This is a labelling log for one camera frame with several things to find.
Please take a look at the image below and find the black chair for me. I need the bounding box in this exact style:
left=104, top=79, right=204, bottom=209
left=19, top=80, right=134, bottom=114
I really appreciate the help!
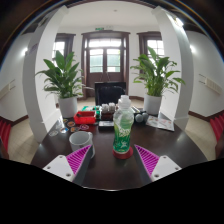
left=94, top=81, right=128, bottom=106

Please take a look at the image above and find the pillar lamp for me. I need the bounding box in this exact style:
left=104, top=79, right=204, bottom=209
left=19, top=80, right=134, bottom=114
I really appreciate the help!
left=174, top=17, right=185, bottom=29

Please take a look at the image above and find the green box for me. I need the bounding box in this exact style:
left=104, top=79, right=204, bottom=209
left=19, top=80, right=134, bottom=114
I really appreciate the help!
left=81, top=105, right=102, bottom=116

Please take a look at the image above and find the red box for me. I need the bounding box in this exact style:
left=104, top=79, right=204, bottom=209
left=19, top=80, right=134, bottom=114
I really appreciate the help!
left=73, top=110, right=98, bottom=125

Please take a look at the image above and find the dark-framed window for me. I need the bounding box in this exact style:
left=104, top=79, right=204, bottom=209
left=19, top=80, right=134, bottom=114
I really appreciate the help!
left=136, top=31, right=165, bottom=64
left=52, top=32, right=76, bottom=68

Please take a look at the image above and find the printed leaflet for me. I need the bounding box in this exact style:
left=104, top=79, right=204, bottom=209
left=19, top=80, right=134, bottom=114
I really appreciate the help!
left=145, top=114, right=175, bottom=132

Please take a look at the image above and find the white mug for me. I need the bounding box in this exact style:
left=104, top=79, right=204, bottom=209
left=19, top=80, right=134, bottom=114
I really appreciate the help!
left=68, top=130, right=96, bottom=158

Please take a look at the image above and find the dark wooden double door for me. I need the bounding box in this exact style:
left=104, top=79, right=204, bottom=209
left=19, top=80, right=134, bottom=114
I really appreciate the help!
left=80, top=30, right=131, bottom=98

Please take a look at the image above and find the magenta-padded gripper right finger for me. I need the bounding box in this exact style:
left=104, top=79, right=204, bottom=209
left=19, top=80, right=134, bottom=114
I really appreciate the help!
left=133, top=144, right=183, bottom=186

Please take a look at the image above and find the red carpeted staircase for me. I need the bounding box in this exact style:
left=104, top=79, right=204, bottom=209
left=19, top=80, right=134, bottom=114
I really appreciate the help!
left=0, top=115, right=14, bottom=151
left=209, top=113, right=224, bottom=144

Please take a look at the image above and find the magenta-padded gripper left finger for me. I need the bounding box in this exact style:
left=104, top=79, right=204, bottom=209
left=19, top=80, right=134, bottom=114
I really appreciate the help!
left=42, top=144, right=94, bottom=186

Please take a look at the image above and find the white wall radiator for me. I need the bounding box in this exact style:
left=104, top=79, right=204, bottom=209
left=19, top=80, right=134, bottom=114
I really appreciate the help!
left=198, top=73, right=224, bottom=96
left=0, top=79, right=17, bottom=100

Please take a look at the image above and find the brown tray of small jars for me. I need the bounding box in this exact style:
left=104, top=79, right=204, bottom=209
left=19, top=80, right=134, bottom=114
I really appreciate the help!
left=99, top=102, right=118, bottom=121

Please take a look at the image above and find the flat black device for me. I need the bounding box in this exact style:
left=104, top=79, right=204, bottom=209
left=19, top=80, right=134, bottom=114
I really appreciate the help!
left=97, top=120, right=115, bottom=129

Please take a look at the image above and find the green plant in white pot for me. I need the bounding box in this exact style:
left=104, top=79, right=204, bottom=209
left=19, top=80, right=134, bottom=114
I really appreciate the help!
left=35, top=49, right=86, bottom=119
left=129, top=46, right=186, bottom=116

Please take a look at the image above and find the clear green-label drink bottle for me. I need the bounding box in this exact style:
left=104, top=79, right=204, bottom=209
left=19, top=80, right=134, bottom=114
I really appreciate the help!
left=112, top=94, right=135, bottom=155

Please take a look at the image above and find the grey dumbbell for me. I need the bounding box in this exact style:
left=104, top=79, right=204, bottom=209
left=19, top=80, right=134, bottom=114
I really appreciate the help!
left=134, top=111, right=150, bottom=124

